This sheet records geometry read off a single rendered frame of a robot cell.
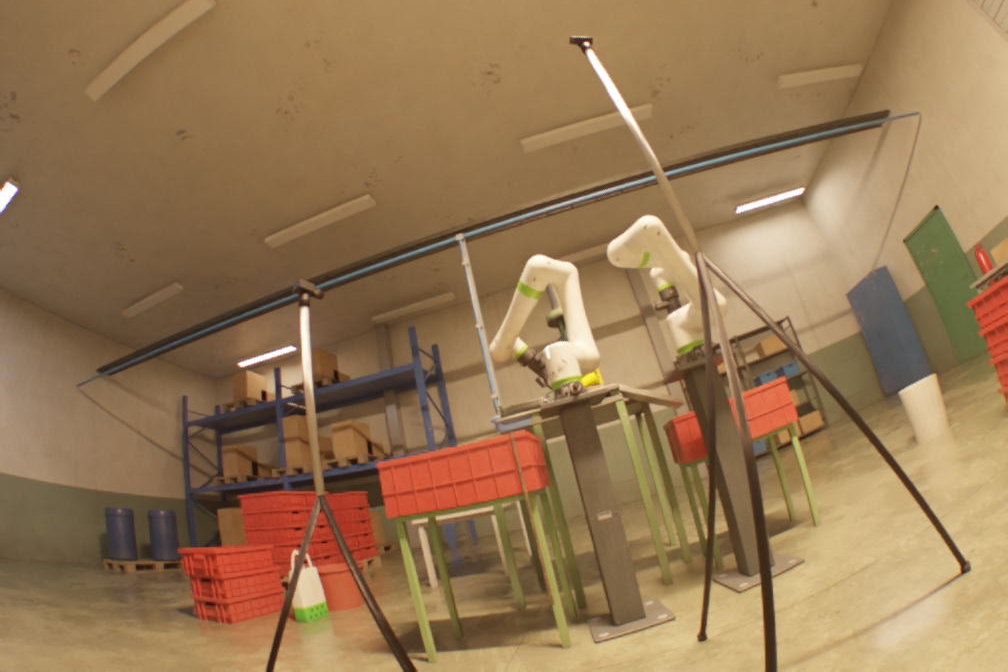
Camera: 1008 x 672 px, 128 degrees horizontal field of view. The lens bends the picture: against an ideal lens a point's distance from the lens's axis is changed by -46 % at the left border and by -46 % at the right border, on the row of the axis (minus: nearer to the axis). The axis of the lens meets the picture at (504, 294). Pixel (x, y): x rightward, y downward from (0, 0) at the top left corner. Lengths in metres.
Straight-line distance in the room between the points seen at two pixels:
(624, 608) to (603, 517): 0.37
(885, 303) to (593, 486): 6.64
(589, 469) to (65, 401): 8.57
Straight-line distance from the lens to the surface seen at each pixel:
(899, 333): 7.79
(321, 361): 8.10
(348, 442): 7.46
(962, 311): 7.24
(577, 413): 1.73
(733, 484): 1.86
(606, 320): 7.90
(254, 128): 4.79
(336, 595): 3.30
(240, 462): 9.14
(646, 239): 1.77
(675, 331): 1.92
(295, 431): 8.12
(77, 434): 9.15
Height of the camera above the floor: 0.63
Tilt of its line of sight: 25 degrees up
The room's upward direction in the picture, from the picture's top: 14 degrees counter-clockwise
